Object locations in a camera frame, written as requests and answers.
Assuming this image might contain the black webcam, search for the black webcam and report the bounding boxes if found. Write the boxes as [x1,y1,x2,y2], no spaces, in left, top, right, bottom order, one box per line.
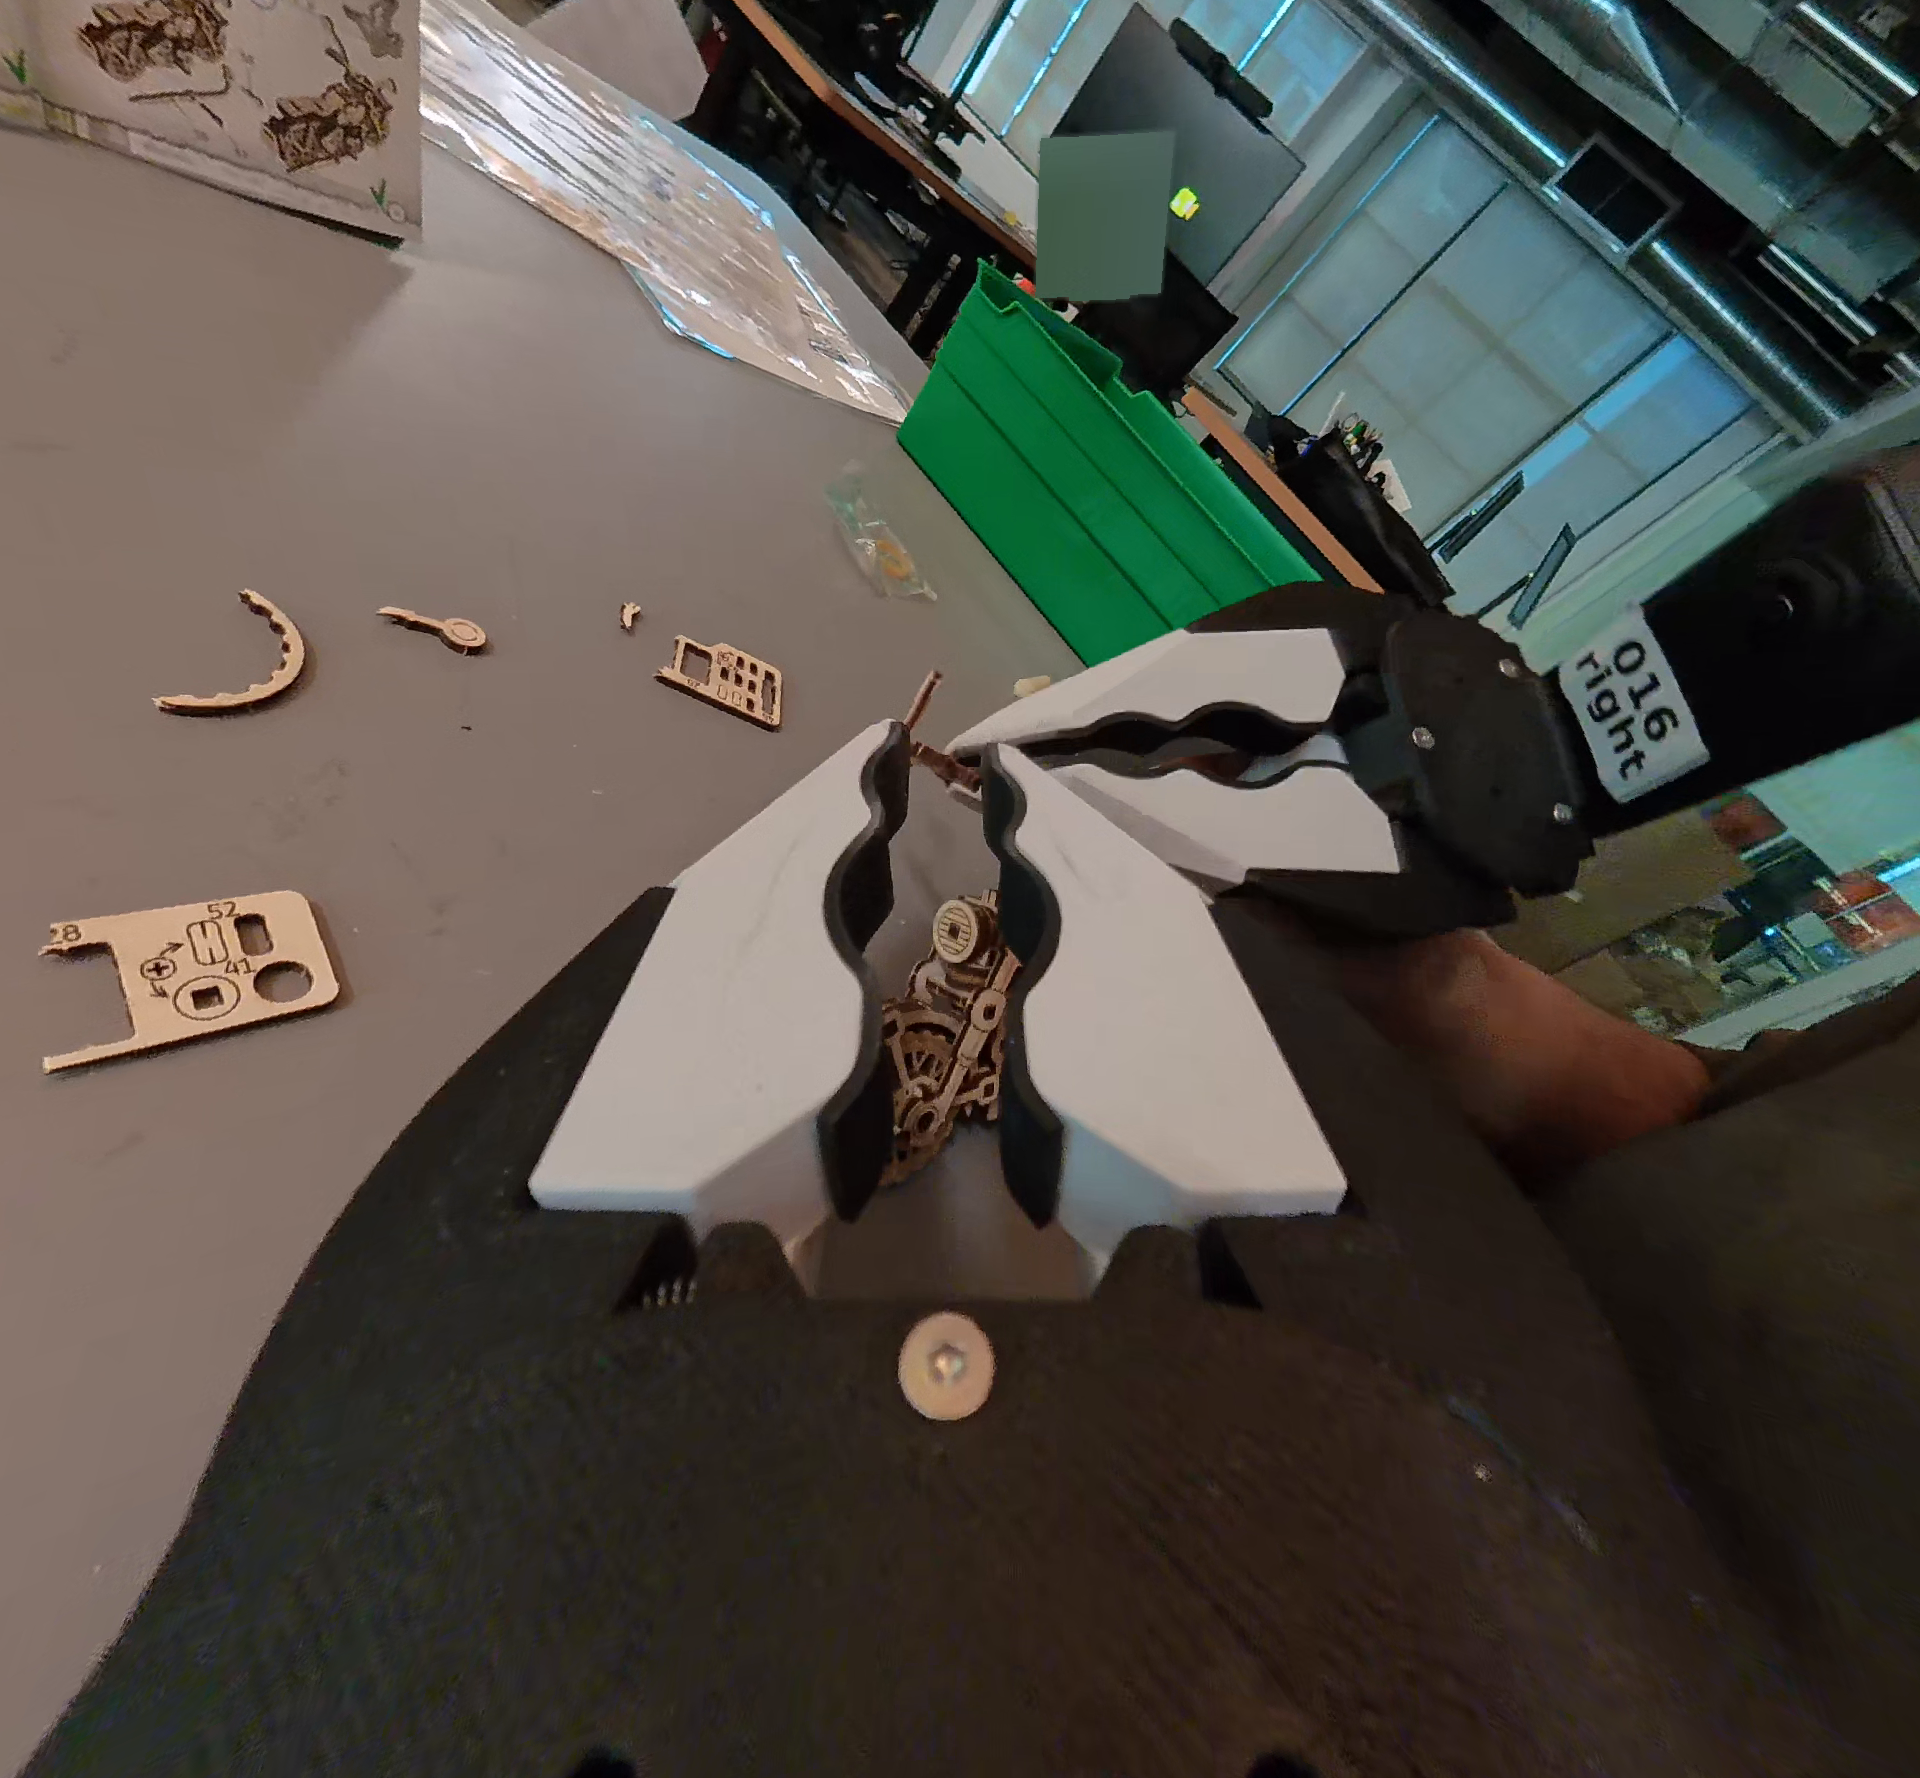
[1169,18,1279,119]

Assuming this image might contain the person's right hand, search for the person's right hand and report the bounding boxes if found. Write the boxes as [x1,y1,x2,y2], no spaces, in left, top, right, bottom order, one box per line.
[1246,905,1715,1193]

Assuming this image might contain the green plastic bin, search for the green plastic bin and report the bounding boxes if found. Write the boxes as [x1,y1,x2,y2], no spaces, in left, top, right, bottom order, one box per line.
[898,260,1382,669]

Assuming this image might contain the person's dark clothing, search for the person's dark clothing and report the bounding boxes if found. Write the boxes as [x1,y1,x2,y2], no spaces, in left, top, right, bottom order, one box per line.
[1500,975,1920,1778]

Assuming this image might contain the wooden-top table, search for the wooden-top table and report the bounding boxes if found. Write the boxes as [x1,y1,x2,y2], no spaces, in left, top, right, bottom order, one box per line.
[1182,383,1382,595]

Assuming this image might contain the silver rectangular ventilation duct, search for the silver rectangular ventilation duct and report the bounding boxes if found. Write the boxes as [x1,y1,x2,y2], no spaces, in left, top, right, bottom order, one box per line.
[1306,0,1920,152]

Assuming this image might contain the black monitor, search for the black monitor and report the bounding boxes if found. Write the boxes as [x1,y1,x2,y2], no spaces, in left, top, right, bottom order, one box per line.
[1049,0,1308,298]

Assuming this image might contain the wooden grid panel piece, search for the wooden grid panel piece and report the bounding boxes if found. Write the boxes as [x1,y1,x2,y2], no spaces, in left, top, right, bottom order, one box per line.
[655,633,788,735]

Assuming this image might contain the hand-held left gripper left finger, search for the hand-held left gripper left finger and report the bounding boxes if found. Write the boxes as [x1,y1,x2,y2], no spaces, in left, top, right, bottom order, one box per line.
[529,721,915,1298]

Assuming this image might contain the clear plastic packaging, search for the clear plastic packaging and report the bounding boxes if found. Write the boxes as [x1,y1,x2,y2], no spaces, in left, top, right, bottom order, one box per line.
[419,0,935,427]

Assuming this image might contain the wooden handlebar piece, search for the wooden handlebar piece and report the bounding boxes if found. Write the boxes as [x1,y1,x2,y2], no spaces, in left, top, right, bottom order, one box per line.
[904,669,997,803]

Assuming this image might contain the illustrated instruction booklet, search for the illustrated instruction booklet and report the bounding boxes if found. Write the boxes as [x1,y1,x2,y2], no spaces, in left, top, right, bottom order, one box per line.
[0,0,426,254]

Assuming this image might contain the square wooden piece with holes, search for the square wooden piece with holes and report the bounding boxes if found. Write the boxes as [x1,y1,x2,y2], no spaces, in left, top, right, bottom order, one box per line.
[41,889,344,1076]

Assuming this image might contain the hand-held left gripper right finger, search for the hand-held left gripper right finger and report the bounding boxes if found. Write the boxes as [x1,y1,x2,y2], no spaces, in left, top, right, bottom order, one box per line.
[982,744,1348,1298]

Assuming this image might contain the small plastic parts bag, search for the small plastic parts bag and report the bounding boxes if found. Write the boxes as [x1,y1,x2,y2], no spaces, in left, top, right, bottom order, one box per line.
[828,460,939,604]

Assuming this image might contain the curved toothed wooden piece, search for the curved toothed wooden piece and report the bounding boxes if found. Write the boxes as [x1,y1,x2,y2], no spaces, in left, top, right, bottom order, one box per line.
[154,588,308,718]

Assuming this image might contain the long wooden workbench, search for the long wooden workbench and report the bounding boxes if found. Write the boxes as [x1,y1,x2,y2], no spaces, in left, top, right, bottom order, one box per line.
[646,0,1041,358]

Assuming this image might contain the wooden motorcycle model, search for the wooden motorcycle model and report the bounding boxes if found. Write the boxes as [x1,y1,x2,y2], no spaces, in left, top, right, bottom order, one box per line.
[877,886,1011,1186]

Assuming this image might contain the grey desk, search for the grey desk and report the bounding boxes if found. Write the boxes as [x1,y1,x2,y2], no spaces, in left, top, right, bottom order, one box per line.
[0,0,1249,1778]

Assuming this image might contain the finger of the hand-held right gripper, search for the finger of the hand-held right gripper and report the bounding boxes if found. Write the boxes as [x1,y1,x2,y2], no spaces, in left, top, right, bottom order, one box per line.
[1044,739,1416,897]
[945,623,1360,779]

